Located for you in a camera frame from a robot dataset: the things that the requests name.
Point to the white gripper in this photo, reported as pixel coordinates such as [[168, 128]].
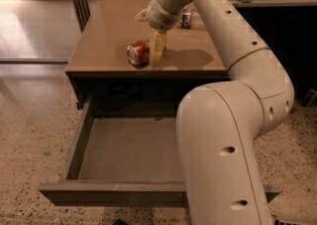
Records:
[[160, 18]]

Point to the orange crushed soda can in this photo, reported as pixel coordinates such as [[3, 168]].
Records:
[[139, 53]]

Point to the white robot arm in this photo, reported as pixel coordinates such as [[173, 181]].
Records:
[[228, 96]]

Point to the grey cabinet with tan top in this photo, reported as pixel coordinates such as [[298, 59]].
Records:
[[101, 52]]

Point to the open grey top drawer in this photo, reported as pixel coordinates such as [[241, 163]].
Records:
[[160, 155]]

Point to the clear plastic water bottle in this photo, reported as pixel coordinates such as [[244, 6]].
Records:
[[190, 19]]

